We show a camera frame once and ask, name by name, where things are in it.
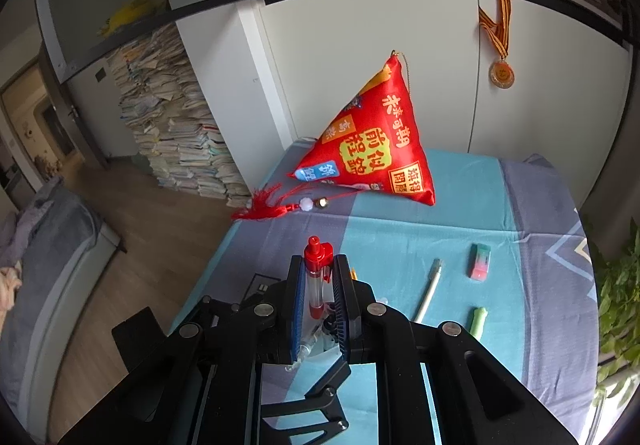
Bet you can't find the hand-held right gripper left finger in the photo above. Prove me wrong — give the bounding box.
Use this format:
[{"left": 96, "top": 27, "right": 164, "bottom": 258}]
[{"left": 60, "top": 256, "right": 307, "bottom": 445}]

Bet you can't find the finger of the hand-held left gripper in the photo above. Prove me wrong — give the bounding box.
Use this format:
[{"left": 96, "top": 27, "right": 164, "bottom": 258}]
[
  {"left": 200, "top": 296, "right": 257, "bottom": 326},
  {"left": 259, "top": 361, "right": 352, "bottom": 432}
]

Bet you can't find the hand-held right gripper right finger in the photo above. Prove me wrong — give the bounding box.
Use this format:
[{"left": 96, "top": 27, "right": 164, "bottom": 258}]
[{"left": 334, "top": 255, "right": 576, "bottom": 445}]

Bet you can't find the red clear pen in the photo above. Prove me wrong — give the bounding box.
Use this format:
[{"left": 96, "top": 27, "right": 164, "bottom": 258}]
[{"left": 304, "top": 236, "right": 335, "bottom": 321}]

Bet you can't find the red tassel with beads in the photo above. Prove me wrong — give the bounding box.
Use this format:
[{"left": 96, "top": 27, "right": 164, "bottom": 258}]
[{"left": 231, "top": 185, "right": 361, "bottom": 222}]

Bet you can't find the white pen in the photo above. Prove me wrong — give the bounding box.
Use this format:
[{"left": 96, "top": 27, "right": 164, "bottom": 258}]
[{"left": 414, "top": 259, "right": 445, "bottom": 323}]

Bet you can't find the black chair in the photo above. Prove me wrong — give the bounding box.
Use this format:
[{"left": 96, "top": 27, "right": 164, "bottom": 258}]
[{"left": 111, "top": 307, "right": 173, "bottom": 376}]

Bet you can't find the green highlighter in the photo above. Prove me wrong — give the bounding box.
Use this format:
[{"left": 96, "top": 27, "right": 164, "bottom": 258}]
[{"left": 470, "top": 306, "right": 488, "bottom": 341}]

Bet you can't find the pink green eraser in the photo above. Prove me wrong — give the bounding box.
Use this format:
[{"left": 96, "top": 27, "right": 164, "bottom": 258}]
[{"left": 467, "top": 243, "right": 493, "bottom": 283}]

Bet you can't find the red pyramid pillow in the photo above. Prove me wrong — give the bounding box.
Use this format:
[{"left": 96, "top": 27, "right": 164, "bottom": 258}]
[{"left": 287, "top": 52, "right": 436, "bottom": 206}]

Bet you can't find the tall pile of books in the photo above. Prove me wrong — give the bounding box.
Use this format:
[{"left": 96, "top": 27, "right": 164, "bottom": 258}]
[{"left": 107, "top": 25, "right": 251, "bottom": 210}]

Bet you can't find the grey bed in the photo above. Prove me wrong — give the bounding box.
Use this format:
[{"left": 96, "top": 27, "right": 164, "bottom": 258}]
[{"left": 0, "top": 175, "right": 123, "bottom": 411}]

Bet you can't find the blue patterned tablecloth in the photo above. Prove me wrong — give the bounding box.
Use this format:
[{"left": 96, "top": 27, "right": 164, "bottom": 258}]
[{"left": 170, "top": 137, "right": 601, "bottom": 445}]

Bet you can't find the dark room door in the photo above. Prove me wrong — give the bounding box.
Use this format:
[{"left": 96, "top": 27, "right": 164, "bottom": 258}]
[{"left": 37, "top": 45, "right": 108, "bottom": 170}]

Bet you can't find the green leafy plant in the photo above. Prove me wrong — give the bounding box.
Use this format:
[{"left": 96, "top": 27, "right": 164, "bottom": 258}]
[{"left": 592, "top": 225, "right": 640, "bottom": 406}]

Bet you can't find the gold medal striped ribbon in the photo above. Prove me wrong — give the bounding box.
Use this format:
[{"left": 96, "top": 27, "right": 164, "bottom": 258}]
[{"left": 477, "top": 0, "right": 516, "bottom": 90}]

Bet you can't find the yellow object behind glass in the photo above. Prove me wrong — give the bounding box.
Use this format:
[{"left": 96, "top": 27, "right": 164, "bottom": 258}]
[{"left": 97, "top": 0, "right": 166, "bottom": 38}]

